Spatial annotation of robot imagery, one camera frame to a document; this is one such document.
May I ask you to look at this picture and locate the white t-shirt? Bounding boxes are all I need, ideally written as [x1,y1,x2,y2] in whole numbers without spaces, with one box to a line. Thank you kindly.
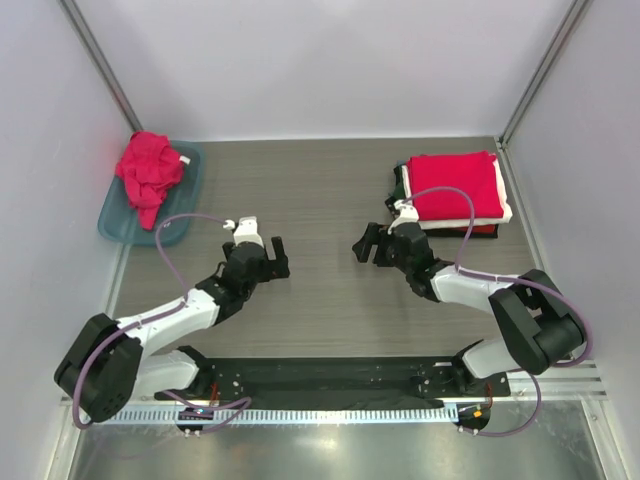
[403,154,513,228]

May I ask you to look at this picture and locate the dark green t-shirt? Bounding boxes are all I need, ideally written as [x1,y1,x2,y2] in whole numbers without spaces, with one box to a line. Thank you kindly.
[391,184,406,201]

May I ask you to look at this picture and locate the dark red t-shirt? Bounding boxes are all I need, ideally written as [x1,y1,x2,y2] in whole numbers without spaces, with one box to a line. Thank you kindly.
[422,225,499,239]

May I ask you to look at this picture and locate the pink red t-shirt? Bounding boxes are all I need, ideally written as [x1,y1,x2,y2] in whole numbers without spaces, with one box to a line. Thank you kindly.
[406,151,505,221]
[115,131,191,231]

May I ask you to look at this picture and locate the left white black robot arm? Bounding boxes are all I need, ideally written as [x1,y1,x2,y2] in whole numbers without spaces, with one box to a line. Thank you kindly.
[54,236,290,428]

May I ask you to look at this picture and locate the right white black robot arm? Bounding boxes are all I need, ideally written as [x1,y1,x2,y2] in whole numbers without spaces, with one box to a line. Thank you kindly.
[352,222,588,396]

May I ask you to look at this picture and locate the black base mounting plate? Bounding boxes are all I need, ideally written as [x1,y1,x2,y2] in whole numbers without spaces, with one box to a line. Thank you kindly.
[173,356,511,403]

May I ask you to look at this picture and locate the teal plastic tray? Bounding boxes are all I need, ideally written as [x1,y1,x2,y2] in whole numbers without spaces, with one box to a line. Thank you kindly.
[97,140,206,247]

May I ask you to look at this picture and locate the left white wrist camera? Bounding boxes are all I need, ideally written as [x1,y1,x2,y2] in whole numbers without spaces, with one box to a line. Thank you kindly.
[223,216,264,247]

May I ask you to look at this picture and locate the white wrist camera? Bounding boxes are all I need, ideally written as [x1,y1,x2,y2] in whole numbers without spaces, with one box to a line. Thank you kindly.
[223,216,264,247]
[388,199,419,235]

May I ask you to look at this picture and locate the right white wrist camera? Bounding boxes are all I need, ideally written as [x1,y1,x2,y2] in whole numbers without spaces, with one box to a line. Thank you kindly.
[388,199,419,235]

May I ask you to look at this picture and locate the slotted white cable duct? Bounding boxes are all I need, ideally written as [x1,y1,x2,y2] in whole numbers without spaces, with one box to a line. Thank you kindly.
[104,404,458,426]

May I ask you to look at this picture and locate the aluminium rail profile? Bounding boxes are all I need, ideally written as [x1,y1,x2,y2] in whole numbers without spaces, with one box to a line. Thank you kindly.
[507,360,607,401]

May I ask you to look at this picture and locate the right aluminium frame post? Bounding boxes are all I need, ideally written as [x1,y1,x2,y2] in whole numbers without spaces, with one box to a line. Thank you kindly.
[499,0,591,146]

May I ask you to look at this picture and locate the aluminium frame post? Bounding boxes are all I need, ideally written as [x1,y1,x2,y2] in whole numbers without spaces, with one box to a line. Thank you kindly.
[59,0,143,131]
[499,0,591,146]

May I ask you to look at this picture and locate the left aluminium frame post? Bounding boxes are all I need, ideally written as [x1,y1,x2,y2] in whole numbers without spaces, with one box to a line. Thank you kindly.
[59,0,143,131]

